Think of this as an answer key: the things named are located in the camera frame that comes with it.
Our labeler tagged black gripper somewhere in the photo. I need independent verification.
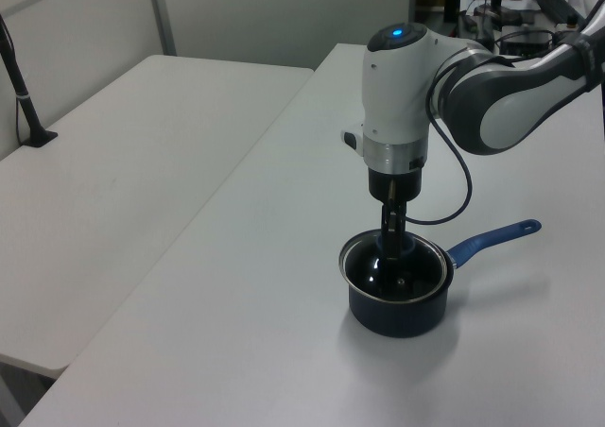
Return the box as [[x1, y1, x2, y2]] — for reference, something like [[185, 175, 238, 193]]
[[367, 164, 423, 261]]

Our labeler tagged black electronics box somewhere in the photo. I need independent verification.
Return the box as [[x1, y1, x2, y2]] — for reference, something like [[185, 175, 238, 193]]
[[499, 28, 555, 56]]

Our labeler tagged black keyboard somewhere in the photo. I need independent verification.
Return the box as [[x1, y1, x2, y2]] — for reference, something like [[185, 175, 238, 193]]
[[529, 0, 581, 24]]

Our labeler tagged white side table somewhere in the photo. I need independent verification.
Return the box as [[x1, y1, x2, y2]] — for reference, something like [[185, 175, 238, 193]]
[[0, 54, 316, 379]]

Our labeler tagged dark saucepan with blue handle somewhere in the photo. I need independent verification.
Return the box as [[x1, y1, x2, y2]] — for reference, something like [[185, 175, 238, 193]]
[[338, 218, 543, 338]]

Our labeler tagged dark robot cable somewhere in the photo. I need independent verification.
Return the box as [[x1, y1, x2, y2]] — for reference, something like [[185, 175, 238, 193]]
[[404, 51, 475, 225]]

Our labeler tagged black camera stand pole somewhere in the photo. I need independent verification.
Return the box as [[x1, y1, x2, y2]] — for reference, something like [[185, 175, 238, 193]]
[[0, 13, 60, 148]]

